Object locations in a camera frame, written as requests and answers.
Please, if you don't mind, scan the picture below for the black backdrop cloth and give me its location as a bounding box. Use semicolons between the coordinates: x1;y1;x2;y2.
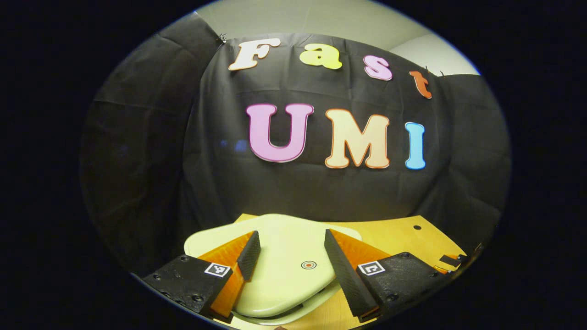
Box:
80;23;512;275

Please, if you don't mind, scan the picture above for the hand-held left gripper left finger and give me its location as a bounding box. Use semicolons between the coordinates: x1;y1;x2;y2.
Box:
142;230;261;321

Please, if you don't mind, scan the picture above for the wooden desktop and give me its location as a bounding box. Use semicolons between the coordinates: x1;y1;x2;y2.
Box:
220;213;468;330

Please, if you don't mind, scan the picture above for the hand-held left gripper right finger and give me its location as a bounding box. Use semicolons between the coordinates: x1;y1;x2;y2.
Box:
324;228;454;323

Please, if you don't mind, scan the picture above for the green desktop garbage bin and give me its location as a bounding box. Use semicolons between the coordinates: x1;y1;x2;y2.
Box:
183;213;363;326

